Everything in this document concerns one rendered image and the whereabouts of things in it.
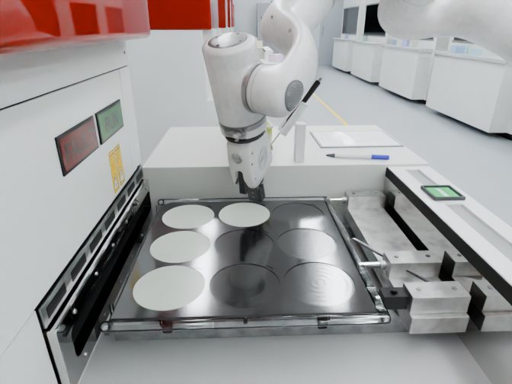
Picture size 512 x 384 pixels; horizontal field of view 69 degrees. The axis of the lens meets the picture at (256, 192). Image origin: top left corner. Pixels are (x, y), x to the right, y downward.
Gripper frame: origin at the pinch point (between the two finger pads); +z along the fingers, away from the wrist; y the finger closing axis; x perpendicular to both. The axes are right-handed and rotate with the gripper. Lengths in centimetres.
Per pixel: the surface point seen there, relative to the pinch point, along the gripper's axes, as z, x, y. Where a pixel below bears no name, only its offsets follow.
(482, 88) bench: 195, -98, 429
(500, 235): -5.6, -42.3, -5.7
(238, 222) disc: -0.8, -0.5, -9.6
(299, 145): -3.9, -5.9, 12.4
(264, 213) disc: 0.9, -3.5, -4.7
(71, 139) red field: -28.9, 10.7, -24.7
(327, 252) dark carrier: -1.9, -18.2, -12.8
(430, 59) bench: 239, -35, 605
